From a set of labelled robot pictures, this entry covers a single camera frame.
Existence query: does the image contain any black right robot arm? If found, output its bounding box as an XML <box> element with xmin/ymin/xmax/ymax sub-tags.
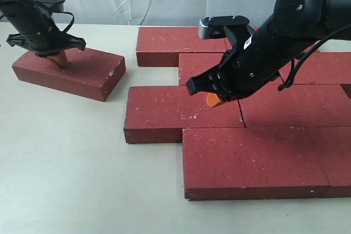
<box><xmin>186</xmin><ymin>0</ymin><xmax>350</xmax><ymax>107</ymax></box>

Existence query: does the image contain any red brick right third row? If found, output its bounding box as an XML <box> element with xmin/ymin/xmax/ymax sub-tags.
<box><xmin>240</xmin><ymin>84</ymin><xmax>350</xmax><ymax>127</ymax></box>

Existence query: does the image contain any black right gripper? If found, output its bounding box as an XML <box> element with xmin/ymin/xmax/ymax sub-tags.
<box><xmin>185</xmin><ymin>17</ymin><xmax>315</xmax><ymax>107</ymax></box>

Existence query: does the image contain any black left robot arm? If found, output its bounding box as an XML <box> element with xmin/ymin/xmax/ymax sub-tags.
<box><xmin>1</xmin><ymin>0</ymin><xmax>86</xmax><ymax>67</ymax></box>

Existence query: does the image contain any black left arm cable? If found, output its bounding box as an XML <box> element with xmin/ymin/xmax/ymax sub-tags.
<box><xmin>35</xmin><ymin>2</ymin><xmax>75</xmax><ymax>35</ymax></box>

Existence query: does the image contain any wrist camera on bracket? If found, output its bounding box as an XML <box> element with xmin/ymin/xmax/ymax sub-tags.
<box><xmin>198</xmin><ymin>15</ymin><xmax>255</xmax><ymax>47</ymax></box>
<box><xmin>34</xmin><ymin>0</ymin><xmax>65</xmax><ymax>13</ymax></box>

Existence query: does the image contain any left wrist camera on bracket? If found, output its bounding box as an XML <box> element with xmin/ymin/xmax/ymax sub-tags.
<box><xmin>34</xmin><ymin>0</ymin><xmax>65</xmax><ymax>13</ymax></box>

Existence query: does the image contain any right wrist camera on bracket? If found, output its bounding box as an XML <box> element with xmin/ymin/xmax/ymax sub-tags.
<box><xmin>198</xmin><ymin>15</ymin><xmax>255</xmax><ymax>47</ymax></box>

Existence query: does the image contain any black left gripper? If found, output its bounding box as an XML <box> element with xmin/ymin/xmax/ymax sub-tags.
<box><xmin>1</xmin><ymin>1</ymin><xmax>86</xmax><ymax>67</ymax></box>

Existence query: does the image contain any red brick right second row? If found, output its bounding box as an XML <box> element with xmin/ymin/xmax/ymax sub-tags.
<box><xmin>294</xmin><ymin>52</ymin><xmax>350</xmax><ymax>96</ymax></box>

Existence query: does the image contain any red brick with white chip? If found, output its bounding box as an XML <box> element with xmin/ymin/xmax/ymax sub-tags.
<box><xmin>178</xmin><ymin>52</ymin><xmax>283</xmax><ymax>87</ymax></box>

